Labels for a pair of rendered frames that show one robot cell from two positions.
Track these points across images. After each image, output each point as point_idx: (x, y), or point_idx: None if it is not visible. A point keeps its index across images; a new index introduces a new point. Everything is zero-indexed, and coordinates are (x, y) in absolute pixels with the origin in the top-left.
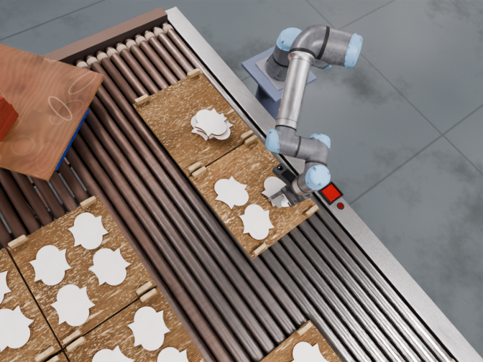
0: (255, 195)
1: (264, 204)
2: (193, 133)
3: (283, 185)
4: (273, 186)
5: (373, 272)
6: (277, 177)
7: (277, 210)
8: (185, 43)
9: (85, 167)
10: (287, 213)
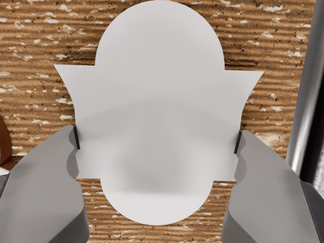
0: (25, 53)
1: (46, 131)
2: None
3: (211, 115)
4: (154, 79)
5: None
6: (220, 44)
7: (83, 195)
8: None
9: None
10: (121, 235)
